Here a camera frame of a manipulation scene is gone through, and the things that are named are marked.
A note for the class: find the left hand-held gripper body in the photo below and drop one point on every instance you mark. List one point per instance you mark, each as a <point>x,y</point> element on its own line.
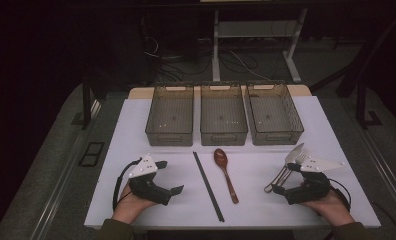
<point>144,168</point>

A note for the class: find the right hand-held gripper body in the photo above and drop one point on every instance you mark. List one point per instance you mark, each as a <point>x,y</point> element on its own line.
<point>314,186</point>

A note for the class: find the black chopstick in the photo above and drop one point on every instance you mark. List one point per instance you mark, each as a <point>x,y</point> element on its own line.
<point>207,186</point>

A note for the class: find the smoky clear plastic bin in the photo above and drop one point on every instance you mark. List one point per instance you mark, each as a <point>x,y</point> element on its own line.
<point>171,115</point>
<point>223,115</point>
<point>273,113</point>

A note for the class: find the brown wooden spoon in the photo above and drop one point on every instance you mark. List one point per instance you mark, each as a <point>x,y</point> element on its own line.
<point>220,156</point>

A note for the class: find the person's right hand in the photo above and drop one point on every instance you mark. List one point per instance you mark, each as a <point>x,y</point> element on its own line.
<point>334,210</point>

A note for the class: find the person's left hand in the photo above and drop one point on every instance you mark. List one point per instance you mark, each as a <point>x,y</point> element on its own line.
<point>129,206</point>

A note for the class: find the black metal stand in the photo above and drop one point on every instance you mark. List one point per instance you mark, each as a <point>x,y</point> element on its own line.
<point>361,100</point>

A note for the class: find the white metal stand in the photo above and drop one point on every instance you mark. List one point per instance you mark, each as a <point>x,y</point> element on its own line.
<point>256,29</point>

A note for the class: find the black floor socket frame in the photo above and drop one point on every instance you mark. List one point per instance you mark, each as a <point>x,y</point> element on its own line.
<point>86,163</point>

